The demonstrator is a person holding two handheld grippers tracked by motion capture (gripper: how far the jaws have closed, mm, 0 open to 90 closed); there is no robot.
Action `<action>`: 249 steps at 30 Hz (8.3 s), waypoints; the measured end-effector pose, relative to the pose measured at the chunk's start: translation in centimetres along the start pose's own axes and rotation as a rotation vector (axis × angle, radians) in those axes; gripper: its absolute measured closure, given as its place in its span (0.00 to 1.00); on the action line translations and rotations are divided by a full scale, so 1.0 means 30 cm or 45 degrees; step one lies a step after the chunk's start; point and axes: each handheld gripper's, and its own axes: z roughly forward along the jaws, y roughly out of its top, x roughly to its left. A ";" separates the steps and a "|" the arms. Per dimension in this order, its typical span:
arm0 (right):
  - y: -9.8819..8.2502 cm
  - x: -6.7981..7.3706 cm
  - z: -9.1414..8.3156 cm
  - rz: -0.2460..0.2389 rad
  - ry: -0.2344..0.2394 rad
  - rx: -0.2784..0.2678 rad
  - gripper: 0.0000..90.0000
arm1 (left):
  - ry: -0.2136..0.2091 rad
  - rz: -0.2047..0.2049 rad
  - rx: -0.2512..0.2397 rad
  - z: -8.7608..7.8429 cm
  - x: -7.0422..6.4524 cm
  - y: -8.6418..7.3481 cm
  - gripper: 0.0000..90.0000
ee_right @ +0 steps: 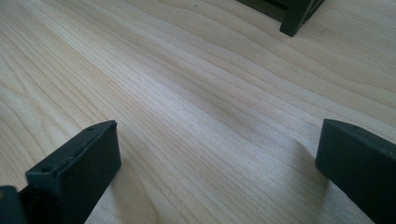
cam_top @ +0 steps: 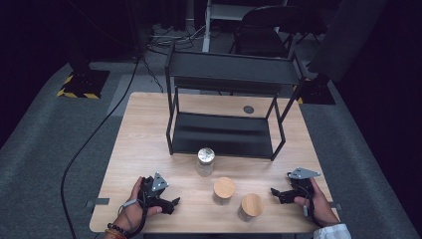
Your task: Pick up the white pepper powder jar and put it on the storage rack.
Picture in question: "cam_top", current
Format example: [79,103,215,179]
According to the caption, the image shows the long black floor cable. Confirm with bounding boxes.
[60,55,141,239]

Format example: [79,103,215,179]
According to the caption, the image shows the white metal stand frame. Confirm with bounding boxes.
[201,0,291,54]

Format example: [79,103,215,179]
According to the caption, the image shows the black yellow-striped stand base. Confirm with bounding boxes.
[56,68,111,101]
[293,74,337,107]

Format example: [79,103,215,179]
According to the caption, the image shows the black metal two-tier rack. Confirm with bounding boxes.
[164,43,309,162]

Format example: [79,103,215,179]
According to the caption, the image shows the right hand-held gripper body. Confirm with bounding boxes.
[286,166,321,202]

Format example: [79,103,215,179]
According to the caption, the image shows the tangle of floor cables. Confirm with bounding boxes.
[144,23,207,52]

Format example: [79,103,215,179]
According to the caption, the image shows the person's left hand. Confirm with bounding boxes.
[113,176,164,234]

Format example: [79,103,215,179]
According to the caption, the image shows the person's right hand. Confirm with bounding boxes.
[293,177,340,229]

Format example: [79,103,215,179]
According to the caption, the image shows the glass jar with metal lid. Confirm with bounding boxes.
[195,146,216,178]

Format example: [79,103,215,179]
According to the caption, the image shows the left hand-held gripper cable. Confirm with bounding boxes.
[116,190,149,239]

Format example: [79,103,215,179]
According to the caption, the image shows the dark bead bracelet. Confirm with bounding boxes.
[105,222,129,239]

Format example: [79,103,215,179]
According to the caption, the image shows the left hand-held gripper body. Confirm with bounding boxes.
[137,171,170,209]

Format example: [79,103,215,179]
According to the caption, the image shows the glass jar with wooden lid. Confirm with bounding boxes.
[212,176,237,206]
[236,192,266,223]

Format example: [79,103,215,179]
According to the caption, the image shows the black folding chair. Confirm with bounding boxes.
[228,4,328,60]

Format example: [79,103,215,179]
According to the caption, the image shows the grey curtain panel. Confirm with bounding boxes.
[306,0,390,84]

